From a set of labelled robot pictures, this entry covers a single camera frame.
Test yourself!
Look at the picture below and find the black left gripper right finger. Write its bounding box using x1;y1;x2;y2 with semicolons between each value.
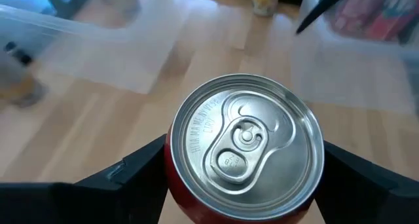
314;140;419;224

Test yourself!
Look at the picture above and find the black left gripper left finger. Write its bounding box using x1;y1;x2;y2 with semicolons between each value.
0;134;168;224

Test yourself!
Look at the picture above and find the clear plastic bin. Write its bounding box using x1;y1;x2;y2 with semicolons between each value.
0;0;219;96
289;0;419;115

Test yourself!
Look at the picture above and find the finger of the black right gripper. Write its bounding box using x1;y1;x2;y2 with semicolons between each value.
295;0;356;35

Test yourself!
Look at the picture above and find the red Fanta can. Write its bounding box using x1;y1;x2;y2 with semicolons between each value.
163;73;325;224

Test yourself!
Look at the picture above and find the red Coca-Cola can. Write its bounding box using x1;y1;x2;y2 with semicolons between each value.
363;0;419;43

